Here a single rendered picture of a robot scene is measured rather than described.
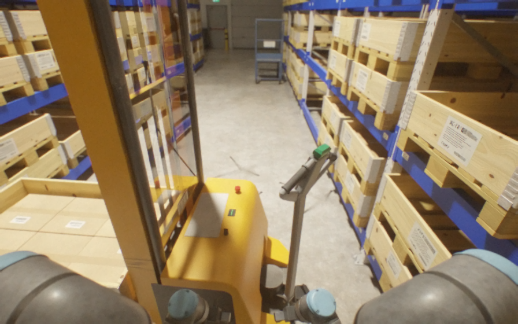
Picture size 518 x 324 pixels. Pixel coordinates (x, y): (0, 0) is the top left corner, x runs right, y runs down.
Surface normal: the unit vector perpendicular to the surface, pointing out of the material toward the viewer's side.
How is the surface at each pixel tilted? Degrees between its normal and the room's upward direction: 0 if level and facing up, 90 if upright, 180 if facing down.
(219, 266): 0
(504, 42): 90
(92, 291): 39
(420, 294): 30
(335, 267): 0
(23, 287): 5
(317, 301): 19
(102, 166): 90
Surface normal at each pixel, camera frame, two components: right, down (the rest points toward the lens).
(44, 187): -0.08, 0.49
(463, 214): -1.00, -0.01
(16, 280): -0.02, -0.83
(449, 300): -0.21, -0.72
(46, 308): 0.22, -0.68
